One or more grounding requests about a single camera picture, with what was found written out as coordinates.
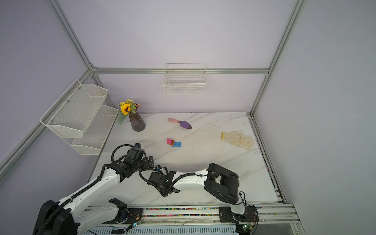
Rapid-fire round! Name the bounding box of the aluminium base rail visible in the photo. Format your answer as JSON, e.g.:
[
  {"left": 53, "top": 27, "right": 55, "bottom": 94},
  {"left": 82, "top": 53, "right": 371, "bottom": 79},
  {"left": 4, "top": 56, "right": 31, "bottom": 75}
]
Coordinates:
[{"left": 73, "top": 203, "right": 305, "bottom": 235}]

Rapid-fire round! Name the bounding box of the white mesh shelf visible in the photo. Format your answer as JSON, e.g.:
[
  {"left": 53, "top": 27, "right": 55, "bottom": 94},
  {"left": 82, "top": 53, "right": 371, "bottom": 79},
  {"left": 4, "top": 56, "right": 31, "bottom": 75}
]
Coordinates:
[
  {"left": 71, "top": 105, "right": 118, "bottom": 155},
  {"left": 40, "top": 80, "right": 108, "bottom": 139}
]

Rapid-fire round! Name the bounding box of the sunflower bouquet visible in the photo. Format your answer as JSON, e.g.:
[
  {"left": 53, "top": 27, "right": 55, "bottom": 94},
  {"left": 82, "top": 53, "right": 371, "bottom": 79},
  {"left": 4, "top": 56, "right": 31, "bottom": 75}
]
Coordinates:
[{"left": 117, "top": 99, "right": 140, "bottom": 124}]

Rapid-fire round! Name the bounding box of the white knit work glove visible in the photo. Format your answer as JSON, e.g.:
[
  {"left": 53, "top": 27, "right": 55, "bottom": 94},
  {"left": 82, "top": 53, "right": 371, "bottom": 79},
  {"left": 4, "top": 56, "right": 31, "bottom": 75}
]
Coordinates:
[{"left": 221, "top": 131, "right": 255, "bottom": 150}]

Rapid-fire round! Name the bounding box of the white wire wall basket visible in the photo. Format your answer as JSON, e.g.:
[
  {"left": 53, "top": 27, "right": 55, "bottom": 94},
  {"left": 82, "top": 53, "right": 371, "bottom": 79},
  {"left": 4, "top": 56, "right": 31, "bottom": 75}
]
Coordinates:
[{"left": 163, "top": 63, "right": 207, "bottom": 95}]

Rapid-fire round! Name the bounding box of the dark glass vase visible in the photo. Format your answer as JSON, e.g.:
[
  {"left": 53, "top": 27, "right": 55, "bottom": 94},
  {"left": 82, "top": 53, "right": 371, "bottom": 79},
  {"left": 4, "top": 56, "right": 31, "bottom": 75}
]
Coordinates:
[{"left": 129, "top": 112, "right": 146, "bottom": 132}]

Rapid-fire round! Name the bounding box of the purple garden trowel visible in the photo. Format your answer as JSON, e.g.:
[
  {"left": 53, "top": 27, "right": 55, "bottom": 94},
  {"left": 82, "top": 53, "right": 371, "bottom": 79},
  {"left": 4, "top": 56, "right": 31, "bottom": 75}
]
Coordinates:
[{"left": 168, "top": 118, "right": 192, "bottom": 130}]

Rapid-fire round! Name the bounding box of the aluminium frame post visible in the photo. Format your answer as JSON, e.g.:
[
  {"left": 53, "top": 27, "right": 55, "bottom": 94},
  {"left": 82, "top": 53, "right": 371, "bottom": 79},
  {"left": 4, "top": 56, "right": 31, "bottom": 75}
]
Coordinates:
[{"left": 250, "top": 0, "right": 306, "bottom": 118}]

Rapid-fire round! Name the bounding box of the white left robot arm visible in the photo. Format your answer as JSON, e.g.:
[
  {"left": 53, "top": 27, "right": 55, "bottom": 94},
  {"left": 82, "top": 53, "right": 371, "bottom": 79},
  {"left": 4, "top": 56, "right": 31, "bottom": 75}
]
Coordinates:
[{"left": 33, "top": 144, "right": 154, "bottom": 235}]

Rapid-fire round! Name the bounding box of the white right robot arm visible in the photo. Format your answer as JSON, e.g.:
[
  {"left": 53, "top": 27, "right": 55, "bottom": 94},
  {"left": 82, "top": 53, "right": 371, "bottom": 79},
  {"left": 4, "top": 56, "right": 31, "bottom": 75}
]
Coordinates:
[{"left": 139, "top": 163, "right": 259, "bottom": 225}]

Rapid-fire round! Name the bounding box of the blue lego brick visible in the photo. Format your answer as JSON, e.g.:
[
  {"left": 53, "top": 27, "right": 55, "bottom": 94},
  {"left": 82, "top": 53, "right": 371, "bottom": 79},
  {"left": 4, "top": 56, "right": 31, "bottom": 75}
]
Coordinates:
[{"left": 172, "top": 142, "right": 182, "bottom": 147}]

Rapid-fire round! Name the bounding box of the lower white mesh shelf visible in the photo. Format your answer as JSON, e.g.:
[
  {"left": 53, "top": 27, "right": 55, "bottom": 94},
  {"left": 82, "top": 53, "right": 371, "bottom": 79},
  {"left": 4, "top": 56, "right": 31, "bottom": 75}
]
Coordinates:
[{"left": 71, "top": 105, "right": 118, "bottom": 155}]

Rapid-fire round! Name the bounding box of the upper white mesh shelf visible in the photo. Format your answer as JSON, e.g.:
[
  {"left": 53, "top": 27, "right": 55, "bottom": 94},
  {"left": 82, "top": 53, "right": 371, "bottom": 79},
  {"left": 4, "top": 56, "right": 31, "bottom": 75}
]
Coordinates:
[{"left": 40, "top": 80, "right": 108, "bottom": 139}]

